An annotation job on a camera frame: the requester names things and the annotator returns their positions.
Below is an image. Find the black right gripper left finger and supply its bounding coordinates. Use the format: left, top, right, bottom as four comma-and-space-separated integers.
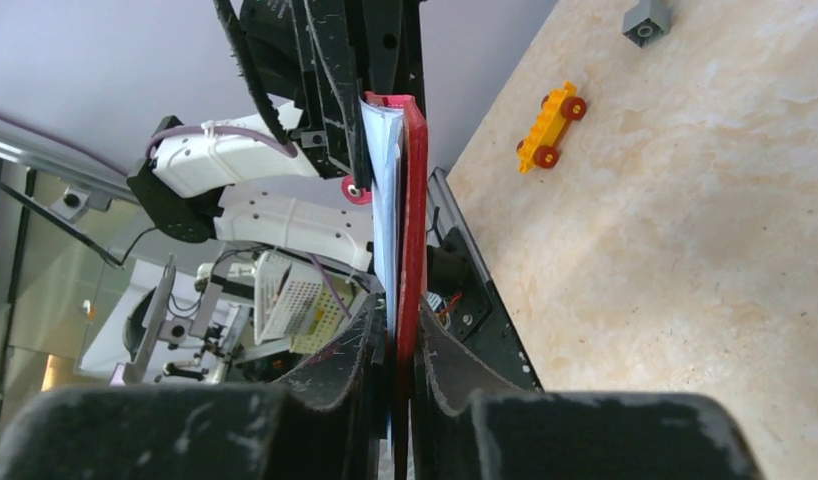
0, 294, 385, 479

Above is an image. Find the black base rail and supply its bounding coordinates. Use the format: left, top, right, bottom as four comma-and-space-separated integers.
426, 168, 543, 391

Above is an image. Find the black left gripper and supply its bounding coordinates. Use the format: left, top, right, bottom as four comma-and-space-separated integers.
214, 0, 426, 188

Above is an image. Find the grey toy block bar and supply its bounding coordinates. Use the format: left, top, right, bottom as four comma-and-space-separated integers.
622, 0, 673, 48

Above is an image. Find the white perforated basket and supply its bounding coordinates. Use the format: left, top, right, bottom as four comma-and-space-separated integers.
253, 251, 359, 354

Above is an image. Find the red card holder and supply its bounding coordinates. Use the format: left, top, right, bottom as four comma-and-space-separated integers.
361, 92, 429, 479

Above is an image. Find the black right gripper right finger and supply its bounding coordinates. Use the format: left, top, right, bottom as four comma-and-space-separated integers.
412, 303, 761, 479

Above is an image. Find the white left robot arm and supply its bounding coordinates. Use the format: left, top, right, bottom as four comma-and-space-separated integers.
127, 1, 428, 275

